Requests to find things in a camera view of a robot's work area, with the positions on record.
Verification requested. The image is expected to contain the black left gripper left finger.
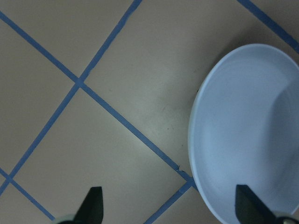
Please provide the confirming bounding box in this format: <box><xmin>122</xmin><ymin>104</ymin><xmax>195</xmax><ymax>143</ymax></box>
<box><xmin>74</xmin><ymin>187</ymin><xmax>104</xmax><ymax>224</ymax></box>

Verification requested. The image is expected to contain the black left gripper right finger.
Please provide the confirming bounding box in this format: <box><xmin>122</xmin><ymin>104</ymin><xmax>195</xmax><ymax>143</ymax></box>
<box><xmin>235</xmin><ymin>184</ymin><xmax>276</xmax><ymax>224</ymax></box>

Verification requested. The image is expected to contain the blue plate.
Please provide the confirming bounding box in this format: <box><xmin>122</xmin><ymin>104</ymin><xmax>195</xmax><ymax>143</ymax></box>
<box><xmin>188</xmin><ymin>44</ymin><xmax>299</xmax><ymax>224</ymax></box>

